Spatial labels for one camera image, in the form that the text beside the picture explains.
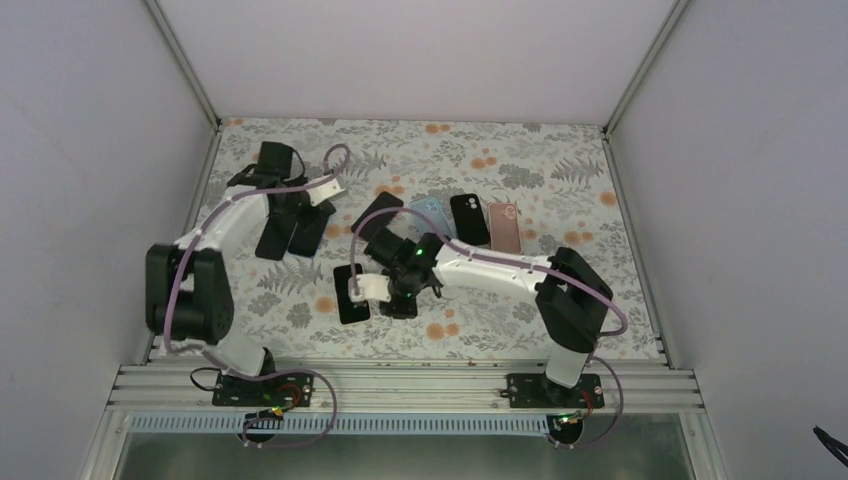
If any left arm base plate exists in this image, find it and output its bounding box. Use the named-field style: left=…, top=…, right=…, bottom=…
left=211, top=373, right=314, bottom=409

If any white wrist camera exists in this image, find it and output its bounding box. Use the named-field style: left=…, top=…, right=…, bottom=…
left=348, top=274, right=391, bottom=303
left=306, top=176, right=346, bottom=206

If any purple cable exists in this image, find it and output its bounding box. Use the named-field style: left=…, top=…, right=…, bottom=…
left=349, top=207, right=629, bottom=450
left=162, top=143, right=352, bottom=450

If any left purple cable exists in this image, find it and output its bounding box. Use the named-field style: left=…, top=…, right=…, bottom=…
left=162, top=143, right=352, bottom=450

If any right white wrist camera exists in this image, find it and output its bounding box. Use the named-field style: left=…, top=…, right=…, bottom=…
left=348, top=274, right=391, bottom=303

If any pink phone case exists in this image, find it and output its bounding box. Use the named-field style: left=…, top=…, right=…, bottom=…
left=488, top=203, right=522, bottom=254

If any light blue phone case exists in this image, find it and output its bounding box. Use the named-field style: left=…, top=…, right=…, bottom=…
left=408, top=197, right=456, bottom=238

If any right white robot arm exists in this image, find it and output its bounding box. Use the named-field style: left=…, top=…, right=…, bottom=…
left=347, top=228, right=613, bottom=407

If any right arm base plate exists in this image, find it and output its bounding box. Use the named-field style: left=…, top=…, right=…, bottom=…
left=500, top=373, right=605, bottom=409

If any aluminium mounting rail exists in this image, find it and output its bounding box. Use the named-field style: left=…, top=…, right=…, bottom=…
left=107, top=364, right=704, bottom=437

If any black object at edge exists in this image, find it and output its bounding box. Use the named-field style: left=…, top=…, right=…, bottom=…
left=812, top=426, right=848, bottom=467

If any black phone case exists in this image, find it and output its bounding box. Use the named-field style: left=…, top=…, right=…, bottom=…
left=449, top=193, right=491, bottom=246

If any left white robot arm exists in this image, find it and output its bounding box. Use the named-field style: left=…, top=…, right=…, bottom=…
left=145, top=142, right=352, bottom=405

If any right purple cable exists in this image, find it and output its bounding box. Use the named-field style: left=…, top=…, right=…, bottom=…
left=349, top=207, right=629, bottom=450

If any floral table mat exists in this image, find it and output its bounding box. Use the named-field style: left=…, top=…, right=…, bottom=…
left=203, top=118, right=662, bottom=363

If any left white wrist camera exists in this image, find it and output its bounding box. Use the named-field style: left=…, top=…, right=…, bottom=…
left=306, top=176, right=346, bottom=206

